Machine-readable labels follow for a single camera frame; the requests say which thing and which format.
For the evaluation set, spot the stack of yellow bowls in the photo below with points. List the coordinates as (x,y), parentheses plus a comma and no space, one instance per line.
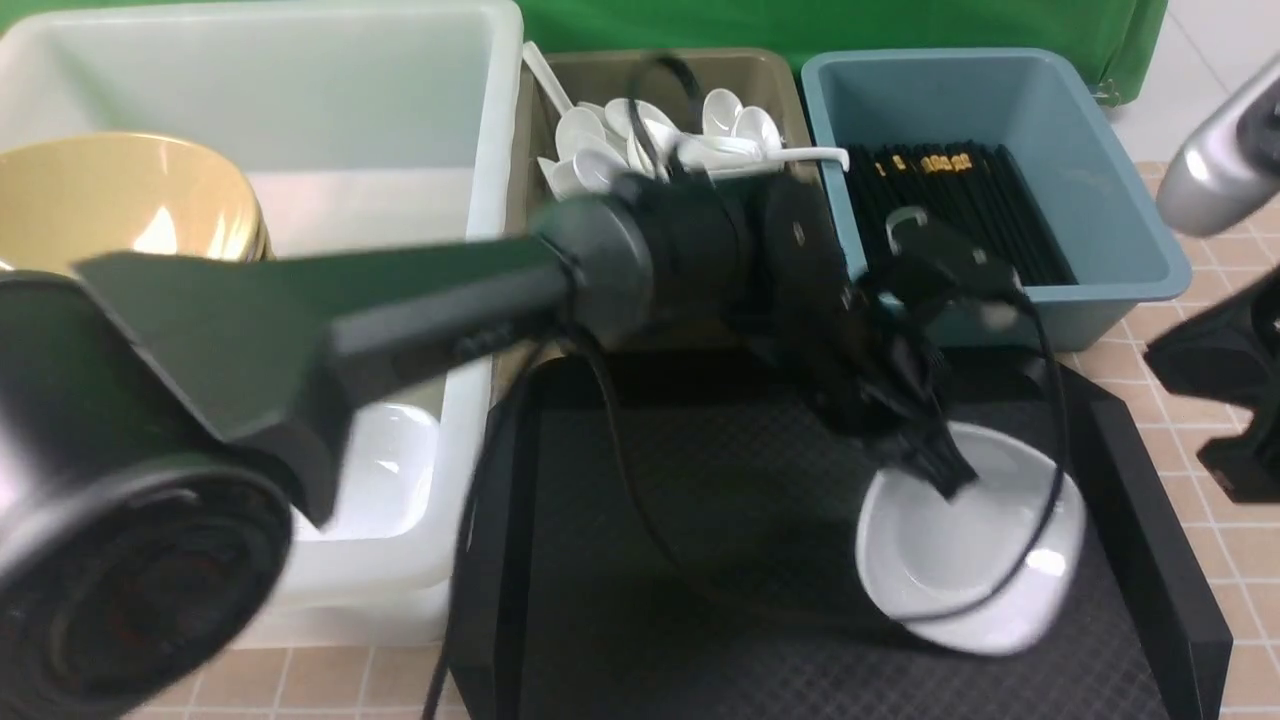
(120,200)

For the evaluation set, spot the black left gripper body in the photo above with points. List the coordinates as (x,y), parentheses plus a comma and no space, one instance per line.
(853,365)

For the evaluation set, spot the olive plastic bin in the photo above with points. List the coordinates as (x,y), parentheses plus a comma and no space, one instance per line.
(759,77)

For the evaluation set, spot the teal plastic bin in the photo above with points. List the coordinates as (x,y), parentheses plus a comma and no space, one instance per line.
(1033,103)

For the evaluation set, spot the checkered beige table mat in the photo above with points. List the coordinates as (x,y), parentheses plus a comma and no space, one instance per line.
(1235,545)

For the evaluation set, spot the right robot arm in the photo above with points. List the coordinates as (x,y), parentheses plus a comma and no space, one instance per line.
(1225,172)

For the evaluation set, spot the small white square dish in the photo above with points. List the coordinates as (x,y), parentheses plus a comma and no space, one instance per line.
(960,573)

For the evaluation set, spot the pile of black chopsticks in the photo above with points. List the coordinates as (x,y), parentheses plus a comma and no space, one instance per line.
(977,189)

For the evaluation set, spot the pile of white spoons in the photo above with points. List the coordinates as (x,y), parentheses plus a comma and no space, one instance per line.
(599,143)

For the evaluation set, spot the white plastic tub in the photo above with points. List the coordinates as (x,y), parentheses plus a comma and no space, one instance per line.
(361,124)

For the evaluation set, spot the white square dish in tub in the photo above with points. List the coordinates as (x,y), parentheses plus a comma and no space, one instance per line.
(386,476)

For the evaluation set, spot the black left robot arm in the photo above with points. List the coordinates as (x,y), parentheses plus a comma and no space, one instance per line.
(164,416)

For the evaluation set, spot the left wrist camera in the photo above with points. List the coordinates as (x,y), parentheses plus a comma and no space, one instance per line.
(932,267)

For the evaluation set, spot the black serving tray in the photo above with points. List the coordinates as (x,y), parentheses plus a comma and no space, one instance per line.
(690,555)

